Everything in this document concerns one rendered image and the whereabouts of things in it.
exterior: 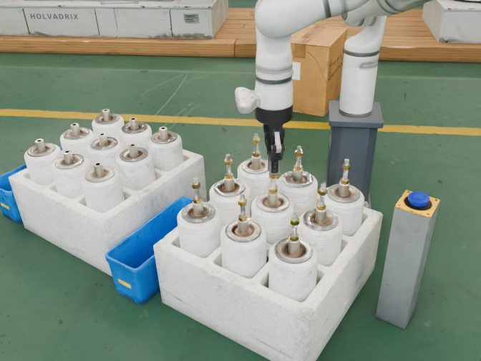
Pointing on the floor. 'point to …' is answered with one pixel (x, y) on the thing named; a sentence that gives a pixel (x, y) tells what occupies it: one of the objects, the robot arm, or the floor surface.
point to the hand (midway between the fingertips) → (273, 164)
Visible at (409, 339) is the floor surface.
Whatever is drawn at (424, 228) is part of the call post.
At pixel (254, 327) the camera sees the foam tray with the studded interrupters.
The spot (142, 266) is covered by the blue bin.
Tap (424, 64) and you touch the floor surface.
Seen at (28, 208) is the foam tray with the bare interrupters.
